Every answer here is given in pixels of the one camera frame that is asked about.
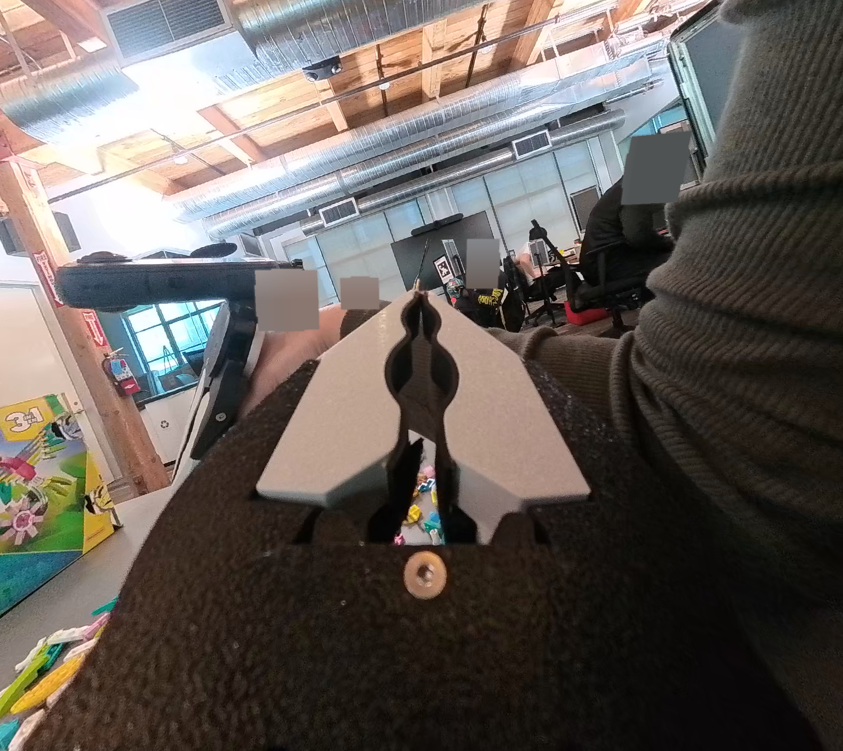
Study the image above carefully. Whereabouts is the duct vent grille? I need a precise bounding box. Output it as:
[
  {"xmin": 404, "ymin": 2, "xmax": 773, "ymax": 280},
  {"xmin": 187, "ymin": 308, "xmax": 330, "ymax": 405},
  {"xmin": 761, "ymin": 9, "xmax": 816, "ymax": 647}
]
[{"xmin": 100, "ymin": 0, "xmax": 234, "ymax": 67}]

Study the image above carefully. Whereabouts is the red fire extinguisher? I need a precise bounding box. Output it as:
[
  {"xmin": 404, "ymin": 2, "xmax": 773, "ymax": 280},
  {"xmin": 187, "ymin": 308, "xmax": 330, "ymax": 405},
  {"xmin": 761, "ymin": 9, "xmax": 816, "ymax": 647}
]
[{"xmin": 102, "ymin": 351, "xmax": 141, "ymax": 398}]

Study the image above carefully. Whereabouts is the colourful toy box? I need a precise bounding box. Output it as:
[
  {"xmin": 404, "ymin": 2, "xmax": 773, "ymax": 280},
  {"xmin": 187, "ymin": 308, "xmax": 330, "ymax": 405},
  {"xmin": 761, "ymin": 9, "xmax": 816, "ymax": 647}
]
[{"xmin": 0, "ymin": 394, "xmax": 124, "ymax": 617}]

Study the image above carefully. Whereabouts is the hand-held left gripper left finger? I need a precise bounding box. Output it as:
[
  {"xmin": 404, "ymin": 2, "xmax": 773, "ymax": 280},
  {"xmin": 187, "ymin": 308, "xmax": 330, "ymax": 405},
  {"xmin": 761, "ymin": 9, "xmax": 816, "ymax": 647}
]
[{"xmin": 256, "ymin": 293, "xmax": 422, "ymax": 543}]

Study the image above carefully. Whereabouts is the white door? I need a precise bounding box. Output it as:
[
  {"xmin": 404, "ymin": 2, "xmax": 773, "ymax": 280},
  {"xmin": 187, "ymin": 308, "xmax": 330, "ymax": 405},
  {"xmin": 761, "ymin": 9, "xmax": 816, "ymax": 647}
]
[{"xmin": 0, "ymin": 284, "xmax": 86, "ymax": 410}]

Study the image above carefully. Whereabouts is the wooden post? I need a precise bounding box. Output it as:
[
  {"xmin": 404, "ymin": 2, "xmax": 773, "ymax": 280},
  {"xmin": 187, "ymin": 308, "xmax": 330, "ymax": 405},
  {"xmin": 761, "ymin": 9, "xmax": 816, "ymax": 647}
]
[{"xmin": 0, "ymin": 162, "xmax": 166, "ymax": 498}]

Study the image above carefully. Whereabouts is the grey desk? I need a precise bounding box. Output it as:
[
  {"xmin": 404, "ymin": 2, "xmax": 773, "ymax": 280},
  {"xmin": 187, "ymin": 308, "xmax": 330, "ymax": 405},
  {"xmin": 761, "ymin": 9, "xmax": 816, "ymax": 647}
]
[{"xmin": 0, "ymin": 438, "xmax": 455, "ymax": 686}]

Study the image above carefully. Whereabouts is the dark desk monitor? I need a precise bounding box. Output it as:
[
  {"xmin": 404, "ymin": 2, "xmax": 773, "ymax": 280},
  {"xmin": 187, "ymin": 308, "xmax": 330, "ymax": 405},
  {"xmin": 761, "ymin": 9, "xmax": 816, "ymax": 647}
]
[{"xmin": 666, "ymin": 0, "xmax": 758, "ymax": 156}]

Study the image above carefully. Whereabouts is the black office chair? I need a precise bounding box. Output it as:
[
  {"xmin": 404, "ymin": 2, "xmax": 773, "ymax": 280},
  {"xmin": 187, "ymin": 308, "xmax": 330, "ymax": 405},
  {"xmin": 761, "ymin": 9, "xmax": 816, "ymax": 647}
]
[{"xmin": 566, "ymin": 273, "xmax": 653, "ymax": 331}]

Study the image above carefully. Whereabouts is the black wall screen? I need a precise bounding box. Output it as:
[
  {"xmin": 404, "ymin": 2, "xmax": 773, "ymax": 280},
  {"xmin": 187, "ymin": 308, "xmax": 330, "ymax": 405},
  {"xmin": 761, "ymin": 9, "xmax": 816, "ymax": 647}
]
[{"xmin": 390, "ymin": 211, "xmax": 495, "ymax": 291}]

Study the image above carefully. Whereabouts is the person's right hand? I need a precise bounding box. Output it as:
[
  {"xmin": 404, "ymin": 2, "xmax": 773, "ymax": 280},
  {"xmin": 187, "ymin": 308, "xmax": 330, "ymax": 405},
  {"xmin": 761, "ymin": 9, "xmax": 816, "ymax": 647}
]
[{"xmin": 244, "ymin": 310, "xmax": 351, "ymax": 417}]

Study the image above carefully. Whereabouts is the white recycling bin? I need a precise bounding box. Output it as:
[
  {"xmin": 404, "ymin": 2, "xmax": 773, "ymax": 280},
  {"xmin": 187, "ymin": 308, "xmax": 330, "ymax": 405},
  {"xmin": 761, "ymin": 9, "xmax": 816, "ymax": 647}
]
[{"xmin": 140, "ymin": 394, "xmax": 198, "ymax": 469}]

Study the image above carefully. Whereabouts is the person's right forearm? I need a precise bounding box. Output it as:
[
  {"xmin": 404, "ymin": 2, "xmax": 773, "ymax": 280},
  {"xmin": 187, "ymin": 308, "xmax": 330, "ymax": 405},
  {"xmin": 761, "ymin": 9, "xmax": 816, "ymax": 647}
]
[{"xmin": 339, "ymin": 0, "xmax": 843, "ymax": 751}]

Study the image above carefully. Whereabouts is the pile of colourful bricks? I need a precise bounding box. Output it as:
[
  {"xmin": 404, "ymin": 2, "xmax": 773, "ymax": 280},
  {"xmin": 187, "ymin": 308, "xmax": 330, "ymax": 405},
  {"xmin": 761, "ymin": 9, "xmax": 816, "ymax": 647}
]
[{"xmin": 0, "ymin": 464, "xmax": 455, "ymax": 751}]

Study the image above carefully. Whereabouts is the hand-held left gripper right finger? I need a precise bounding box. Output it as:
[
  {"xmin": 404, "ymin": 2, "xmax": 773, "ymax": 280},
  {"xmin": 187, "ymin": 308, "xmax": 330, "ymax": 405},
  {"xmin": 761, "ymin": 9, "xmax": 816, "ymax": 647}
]
[{"xmin": 423, "ymin": 297, "xmax": 591, "ymax": 546}]

